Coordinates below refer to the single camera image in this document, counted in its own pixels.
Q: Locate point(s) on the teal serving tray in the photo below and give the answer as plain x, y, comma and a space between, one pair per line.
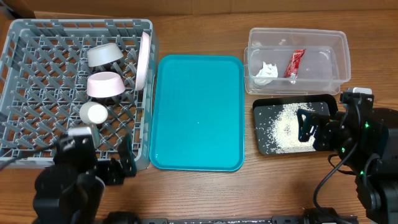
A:
198, 117

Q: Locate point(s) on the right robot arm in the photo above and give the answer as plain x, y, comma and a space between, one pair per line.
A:
365, 139

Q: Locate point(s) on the large white plate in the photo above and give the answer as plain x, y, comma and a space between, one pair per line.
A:
143, 61

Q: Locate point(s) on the red snack wrapper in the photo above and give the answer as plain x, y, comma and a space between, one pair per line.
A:
293, 65

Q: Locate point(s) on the white tissue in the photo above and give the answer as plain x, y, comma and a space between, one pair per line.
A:
266, 74

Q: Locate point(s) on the grey dish rack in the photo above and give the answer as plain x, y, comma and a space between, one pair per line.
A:
44, 72

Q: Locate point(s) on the cooked white rice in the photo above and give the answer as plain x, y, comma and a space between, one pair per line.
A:
277, 128

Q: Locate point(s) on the white small cup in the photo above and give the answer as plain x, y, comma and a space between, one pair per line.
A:
93, 113

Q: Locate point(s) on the clear plastic bin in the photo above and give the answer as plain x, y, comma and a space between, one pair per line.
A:
324, 67

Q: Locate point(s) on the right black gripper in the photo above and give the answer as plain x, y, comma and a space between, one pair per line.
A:
325, 132

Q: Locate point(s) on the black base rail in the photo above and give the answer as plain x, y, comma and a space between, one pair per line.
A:
309, 216

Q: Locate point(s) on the pink shallow bowl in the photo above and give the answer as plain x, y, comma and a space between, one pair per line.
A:
105, 85

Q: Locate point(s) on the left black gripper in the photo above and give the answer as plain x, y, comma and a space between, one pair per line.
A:
115, 173

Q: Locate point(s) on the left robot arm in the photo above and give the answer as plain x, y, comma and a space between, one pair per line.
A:
71, 189

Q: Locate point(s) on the grey-green bowl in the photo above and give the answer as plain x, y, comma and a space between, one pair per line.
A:
103, 54

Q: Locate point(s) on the black waste tray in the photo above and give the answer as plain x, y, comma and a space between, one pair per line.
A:
328, 103

